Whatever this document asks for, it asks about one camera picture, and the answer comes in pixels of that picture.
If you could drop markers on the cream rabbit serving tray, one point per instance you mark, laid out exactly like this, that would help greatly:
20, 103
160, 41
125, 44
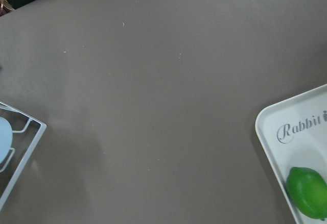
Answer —
293, 134

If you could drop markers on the light blue cup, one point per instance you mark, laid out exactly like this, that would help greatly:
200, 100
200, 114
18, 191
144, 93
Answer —
6, 138

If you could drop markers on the green lime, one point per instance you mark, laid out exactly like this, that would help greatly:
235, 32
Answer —
307, 190

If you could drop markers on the copper wire bottle basket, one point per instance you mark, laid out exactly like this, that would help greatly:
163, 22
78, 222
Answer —
5, 7

